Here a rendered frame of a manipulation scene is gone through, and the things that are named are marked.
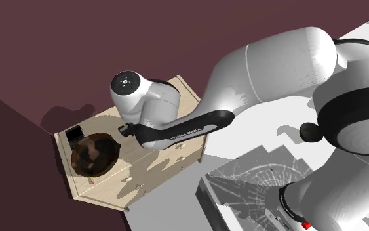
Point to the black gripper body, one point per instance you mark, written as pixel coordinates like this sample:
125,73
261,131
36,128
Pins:
127,130

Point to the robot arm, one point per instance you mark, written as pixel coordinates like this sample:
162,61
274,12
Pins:
276,70

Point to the dark brown bowl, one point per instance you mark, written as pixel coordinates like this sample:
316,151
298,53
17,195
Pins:
94,155

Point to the light wooden chest of drawers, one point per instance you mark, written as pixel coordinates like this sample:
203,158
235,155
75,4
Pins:
158,160

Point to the black box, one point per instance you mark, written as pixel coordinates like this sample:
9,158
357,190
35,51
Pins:
74,136

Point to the small yellow and red object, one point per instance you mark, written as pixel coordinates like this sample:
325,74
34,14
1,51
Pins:
91,180

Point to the grey patterned robot stand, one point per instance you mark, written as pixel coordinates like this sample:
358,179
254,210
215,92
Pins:
235,179

